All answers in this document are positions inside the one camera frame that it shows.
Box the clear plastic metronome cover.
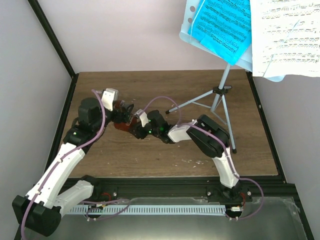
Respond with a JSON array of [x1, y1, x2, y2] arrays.
[[125, 107, 134, 126]]

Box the red-brown metronome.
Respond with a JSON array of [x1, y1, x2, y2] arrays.
[[112, 100, 137, 132]]

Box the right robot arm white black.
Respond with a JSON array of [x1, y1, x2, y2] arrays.
[[128, 109, 241, 202]]

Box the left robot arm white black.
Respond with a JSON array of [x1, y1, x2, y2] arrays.
[[12, 97, 134, 240]]

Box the blue sheet music page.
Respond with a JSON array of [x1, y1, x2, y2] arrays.
[[188, 0, 252, 66]]

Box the light blue music stand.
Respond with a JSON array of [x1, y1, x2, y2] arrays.
[[165, 0, 287, 154]]

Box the white sheet music page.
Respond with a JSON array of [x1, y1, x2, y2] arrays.
[[250, 0, 320, 78]]

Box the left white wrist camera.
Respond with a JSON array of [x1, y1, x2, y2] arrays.
[[101, 88, 119, 112]]

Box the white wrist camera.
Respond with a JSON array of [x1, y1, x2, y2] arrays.
[[101, 88, 119, 112], [134, 109, 149, 128]]

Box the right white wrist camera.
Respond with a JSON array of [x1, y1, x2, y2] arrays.
[[134, 109, 149, 128]]

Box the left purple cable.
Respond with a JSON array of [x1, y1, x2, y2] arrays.
[[20, 89, 108, 240]]

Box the black aluminium frame rail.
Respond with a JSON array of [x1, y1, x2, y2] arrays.
[[32, 175, 296, 208]]

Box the light blue slotted cable duct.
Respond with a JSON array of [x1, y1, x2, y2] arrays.
[[67, 205, 226, 216]]

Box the black frame corner post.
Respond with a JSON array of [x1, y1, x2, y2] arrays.
[[26, 0, 77, 79]]

